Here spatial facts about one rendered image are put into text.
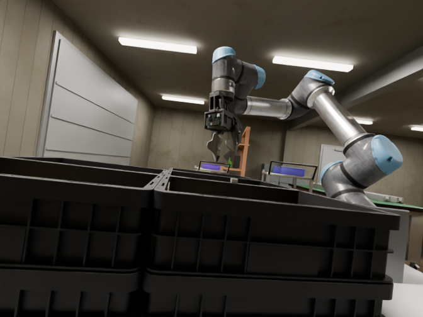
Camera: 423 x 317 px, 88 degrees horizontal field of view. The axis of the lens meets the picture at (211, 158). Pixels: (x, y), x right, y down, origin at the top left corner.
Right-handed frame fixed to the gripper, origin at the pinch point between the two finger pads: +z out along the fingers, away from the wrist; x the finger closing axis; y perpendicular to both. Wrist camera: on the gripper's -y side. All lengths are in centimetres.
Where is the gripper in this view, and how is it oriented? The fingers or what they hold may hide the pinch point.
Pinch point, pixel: (225, 158)
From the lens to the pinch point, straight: 71.3
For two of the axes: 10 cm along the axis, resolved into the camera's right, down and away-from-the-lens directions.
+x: 8.2, -0.3, -5.7
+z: -0.3, 10.0, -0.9
